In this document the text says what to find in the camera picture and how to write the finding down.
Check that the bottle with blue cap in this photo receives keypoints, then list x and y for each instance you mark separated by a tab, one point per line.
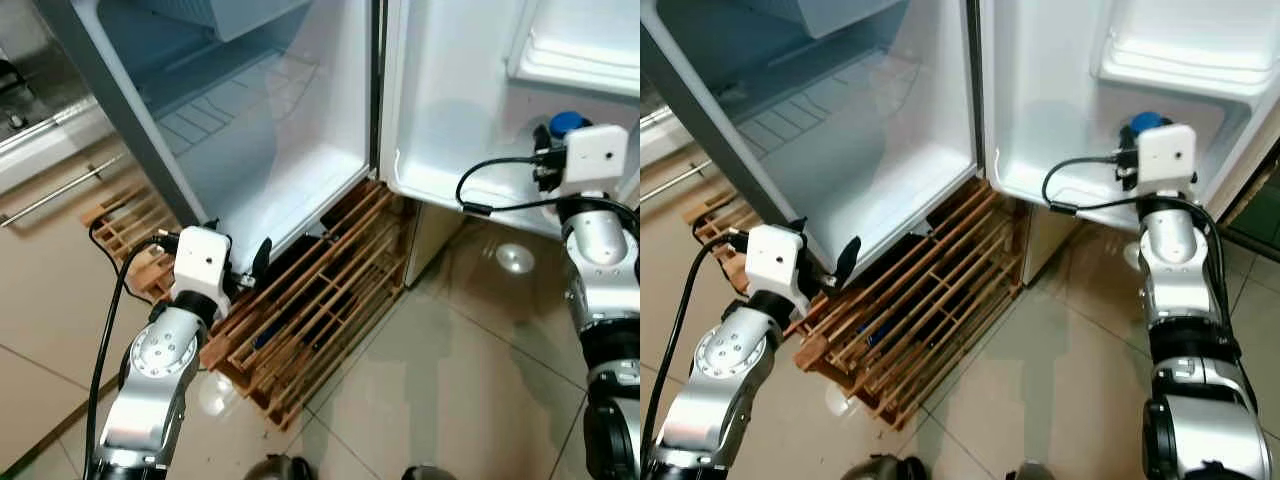
1148	122
568	123

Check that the grey fridge door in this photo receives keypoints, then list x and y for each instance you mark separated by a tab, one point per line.
1050	100
450	100

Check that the grey fridge cabinet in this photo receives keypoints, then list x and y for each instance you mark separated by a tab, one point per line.
290	150
890	150

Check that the white fridge door shelf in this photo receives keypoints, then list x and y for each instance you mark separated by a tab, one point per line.
580	50
1190	50

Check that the wooden slatted pallet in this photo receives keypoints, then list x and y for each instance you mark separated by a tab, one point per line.
930	300
330	300

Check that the beige kitchen cabinet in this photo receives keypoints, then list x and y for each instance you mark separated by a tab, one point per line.
40	150
660	145

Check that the dark robot left foot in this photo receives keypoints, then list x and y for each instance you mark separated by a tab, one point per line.
880	468
278	468

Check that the dark robot foot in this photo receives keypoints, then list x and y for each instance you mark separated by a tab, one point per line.
278	468
1030	472
880	468
430	473

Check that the grey freezer compartment flap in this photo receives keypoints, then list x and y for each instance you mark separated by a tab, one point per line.
240	15
850	12

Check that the dark robot right foot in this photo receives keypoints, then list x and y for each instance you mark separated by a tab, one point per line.
1030	472
430	473

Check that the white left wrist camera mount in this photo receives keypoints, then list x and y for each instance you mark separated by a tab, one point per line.
202	262
776	262

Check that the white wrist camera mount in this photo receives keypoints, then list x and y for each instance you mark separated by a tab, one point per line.
776	262
1168	160
202	262
597	158

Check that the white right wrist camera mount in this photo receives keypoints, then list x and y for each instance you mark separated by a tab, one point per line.
1168	160
597	158

